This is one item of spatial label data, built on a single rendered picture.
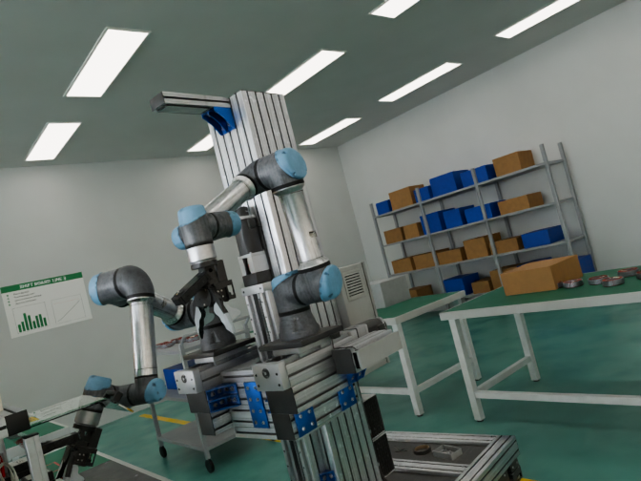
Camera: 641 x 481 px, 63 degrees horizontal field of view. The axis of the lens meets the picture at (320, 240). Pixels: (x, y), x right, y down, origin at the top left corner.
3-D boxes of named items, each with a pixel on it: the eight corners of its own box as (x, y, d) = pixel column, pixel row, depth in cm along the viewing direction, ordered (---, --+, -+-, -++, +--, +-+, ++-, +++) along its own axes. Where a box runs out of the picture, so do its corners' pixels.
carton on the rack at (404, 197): (407, 208, 864) (403, 191, 865) (427, 201, 833) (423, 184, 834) (392, 211, 837) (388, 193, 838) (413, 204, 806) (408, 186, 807)
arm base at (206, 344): (222, 343, 231) (217, 321, 231) (243, 340, 221) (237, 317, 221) (194, 352, 220) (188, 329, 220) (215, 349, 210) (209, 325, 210)
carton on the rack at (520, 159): (511, 175, 720) (506, 157, 721) (535, 167, 693) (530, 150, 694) (496, 177, 693) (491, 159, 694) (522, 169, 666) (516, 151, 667)
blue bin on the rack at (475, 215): (484, 219, 764) (480, 206, 764) (508, 213, 731) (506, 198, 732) (466, 223, 737) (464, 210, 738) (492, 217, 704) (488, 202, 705)
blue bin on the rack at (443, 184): (449, 195, 800) (444, 177, 801) (472, 187, 768) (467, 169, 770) (433, 198, 772) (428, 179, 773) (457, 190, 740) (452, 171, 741)
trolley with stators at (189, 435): (220, 429, 482) (195, 323, 486) (282, 440, 406) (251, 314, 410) (159, 457, 443) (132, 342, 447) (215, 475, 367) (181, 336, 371)
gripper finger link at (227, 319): (252, 321, 135) (233, 296, 139) (234, 327, 131) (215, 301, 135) (247, 328, 137) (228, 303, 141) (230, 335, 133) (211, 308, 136)
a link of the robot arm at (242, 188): (242, 162, 191) (160, 229, 154) (264, 153, 185) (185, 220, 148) (258, 189, 195) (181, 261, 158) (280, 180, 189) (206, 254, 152)
